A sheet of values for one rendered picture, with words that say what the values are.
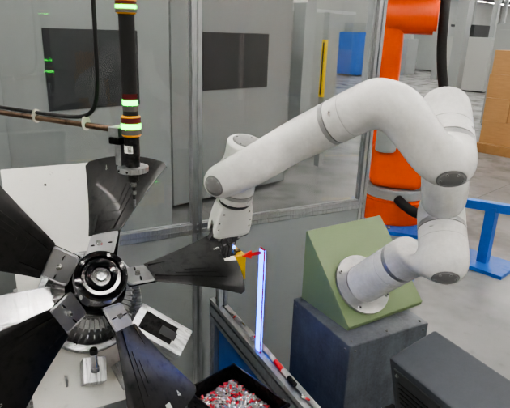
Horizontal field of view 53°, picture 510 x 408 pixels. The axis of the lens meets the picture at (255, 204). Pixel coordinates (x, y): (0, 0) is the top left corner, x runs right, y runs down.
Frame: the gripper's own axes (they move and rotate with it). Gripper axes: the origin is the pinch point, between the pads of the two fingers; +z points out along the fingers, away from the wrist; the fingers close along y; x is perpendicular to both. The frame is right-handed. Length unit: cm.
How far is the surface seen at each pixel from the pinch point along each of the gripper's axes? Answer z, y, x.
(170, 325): 18.9, 14.9, 4.9
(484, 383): -23, -13, 65
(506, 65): 108, -673, -416
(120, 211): -6.3, 24.1, -13.0
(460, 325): 139, -206, -41
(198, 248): 4.3, 4.5, -6.4
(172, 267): 3.6, 14.0, -0.5
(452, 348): -21, -15, 56
